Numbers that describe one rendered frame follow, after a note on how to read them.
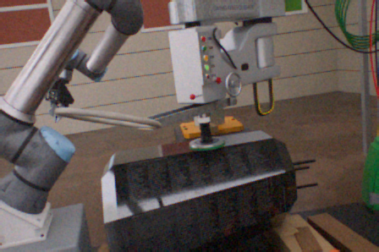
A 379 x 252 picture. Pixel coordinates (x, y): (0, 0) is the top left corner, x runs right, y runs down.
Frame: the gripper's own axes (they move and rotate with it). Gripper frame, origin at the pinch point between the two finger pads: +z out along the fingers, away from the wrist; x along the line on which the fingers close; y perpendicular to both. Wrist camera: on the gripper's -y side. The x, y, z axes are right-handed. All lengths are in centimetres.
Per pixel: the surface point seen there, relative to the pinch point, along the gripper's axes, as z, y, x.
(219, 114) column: -32, -153, 49
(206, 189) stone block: 24, -53, 68
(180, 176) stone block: 19, -53, 52
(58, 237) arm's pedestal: 43, 43, 38
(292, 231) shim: 44, -97, 118
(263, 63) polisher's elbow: -63, -94, 85
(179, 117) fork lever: -13, -31, 52
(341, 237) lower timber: 44, -117, 149
